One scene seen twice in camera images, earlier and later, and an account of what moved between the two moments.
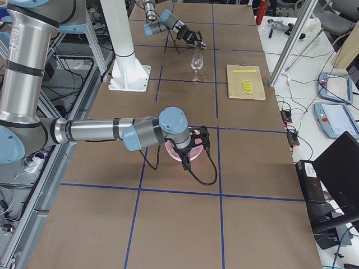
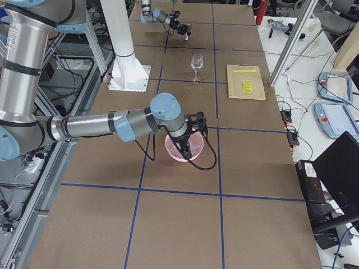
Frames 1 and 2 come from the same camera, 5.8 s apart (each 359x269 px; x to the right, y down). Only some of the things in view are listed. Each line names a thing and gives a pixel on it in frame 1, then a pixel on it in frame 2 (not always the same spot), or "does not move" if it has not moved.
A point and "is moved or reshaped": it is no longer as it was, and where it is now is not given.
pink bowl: [194, 152] does not move
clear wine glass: [197, 63] does not move
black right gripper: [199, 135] -> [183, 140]
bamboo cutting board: [235, 82] does not move
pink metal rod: [304, 51] does not move
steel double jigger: [198, 45] is moved or reshaped
